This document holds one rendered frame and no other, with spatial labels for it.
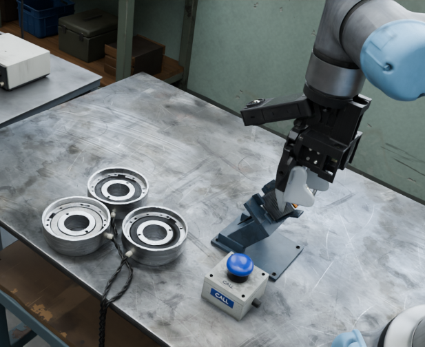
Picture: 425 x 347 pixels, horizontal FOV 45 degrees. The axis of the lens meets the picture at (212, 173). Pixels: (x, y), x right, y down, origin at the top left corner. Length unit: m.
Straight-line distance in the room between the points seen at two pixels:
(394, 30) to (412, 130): 1.81
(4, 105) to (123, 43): 0.99
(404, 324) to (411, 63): 0.24
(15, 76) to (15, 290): 0.63
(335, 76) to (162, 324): 0.41
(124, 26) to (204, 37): 0.53
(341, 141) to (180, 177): 0.40
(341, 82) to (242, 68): 1.97
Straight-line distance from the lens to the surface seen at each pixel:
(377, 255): 0.96
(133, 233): 0.84
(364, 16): 0.59
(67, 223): 0.87
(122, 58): 2.38
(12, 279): 1.16
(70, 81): 1.59
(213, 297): 0.78
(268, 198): 0.81
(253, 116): 0.74
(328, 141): 0.70
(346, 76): 0.66
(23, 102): 1.48
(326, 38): 0.65
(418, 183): 2.44
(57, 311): 1.09
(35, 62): 1.55
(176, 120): 1.19
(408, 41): 0.53
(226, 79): 2.68
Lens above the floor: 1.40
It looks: 36 degrees down
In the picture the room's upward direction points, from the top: 10 degrees clockwise
